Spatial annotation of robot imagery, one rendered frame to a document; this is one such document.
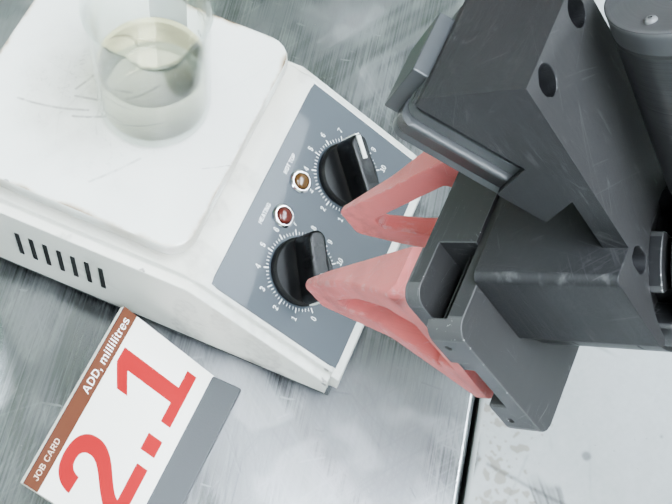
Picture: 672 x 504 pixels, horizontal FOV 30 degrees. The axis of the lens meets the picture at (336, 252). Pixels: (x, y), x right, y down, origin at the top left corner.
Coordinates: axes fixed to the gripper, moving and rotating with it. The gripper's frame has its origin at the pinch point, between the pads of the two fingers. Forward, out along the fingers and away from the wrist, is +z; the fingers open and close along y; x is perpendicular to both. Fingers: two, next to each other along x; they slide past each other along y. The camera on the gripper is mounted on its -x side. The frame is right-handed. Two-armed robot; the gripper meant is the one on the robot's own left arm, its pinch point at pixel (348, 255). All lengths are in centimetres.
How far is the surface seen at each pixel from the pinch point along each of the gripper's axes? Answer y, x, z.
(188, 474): 7.1, 7.4, 11.0
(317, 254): -2.8, 3.8, 5.9
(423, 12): -22.4, 7.8, 11.2
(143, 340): 3.0, 2.7, 12.5
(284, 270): -1.8, 3.8, 7.3
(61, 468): 9.9, 2.2, 12.6
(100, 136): -2.8, -4.7, 12.5
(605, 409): -4.3, 18.6, -1.5
